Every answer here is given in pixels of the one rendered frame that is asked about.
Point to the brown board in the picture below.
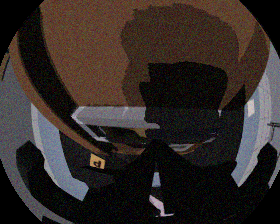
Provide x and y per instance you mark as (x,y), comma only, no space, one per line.
(181,68)

